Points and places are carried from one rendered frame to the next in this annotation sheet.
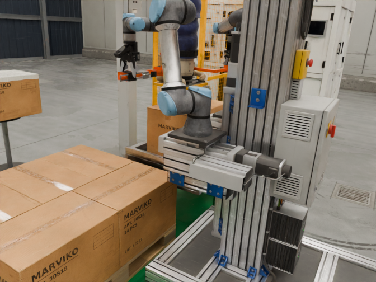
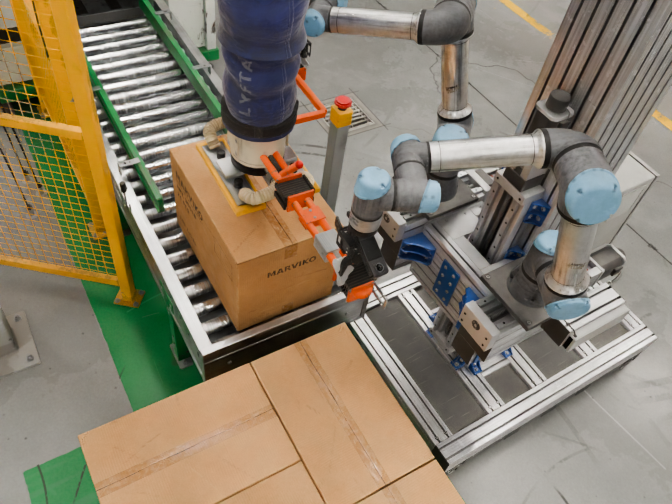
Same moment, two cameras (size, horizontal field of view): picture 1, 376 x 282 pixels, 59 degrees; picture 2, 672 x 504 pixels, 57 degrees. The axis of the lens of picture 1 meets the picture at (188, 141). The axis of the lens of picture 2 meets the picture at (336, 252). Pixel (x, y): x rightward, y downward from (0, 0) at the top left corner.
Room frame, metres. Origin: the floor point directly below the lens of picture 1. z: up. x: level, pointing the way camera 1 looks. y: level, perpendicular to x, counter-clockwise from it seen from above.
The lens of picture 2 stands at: (1.72, 1.35, 2.51)
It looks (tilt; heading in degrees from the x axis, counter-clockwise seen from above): 49 degrees down; 291
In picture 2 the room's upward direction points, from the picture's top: 10 degrees clockwise
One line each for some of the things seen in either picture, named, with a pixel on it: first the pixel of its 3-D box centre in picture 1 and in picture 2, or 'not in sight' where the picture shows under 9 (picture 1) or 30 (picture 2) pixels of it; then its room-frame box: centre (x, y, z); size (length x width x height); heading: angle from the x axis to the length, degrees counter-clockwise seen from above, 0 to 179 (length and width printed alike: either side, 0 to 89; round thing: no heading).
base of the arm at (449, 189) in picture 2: not in sight; (439, 176); (2.02, -0.29, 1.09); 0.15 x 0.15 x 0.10
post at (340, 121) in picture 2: not in sight; (328, 196); (2.53, -0.53, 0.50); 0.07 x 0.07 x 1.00; 59
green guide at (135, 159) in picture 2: not in sight; (94, 96); (3.74, -0.37, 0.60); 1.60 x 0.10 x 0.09; 149
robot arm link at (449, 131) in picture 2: not in sight; (448, 149); (2.03, -0.30, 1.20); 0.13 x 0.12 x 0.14; 102
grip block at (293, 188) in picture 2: (161, 70); (294, 192); (2.32, 0.20, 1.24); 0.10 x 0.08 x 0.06; 58
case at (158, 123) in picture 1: (188, 128); (252, 223); (2.59, 0.00, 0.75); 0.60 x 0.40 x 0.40; 149
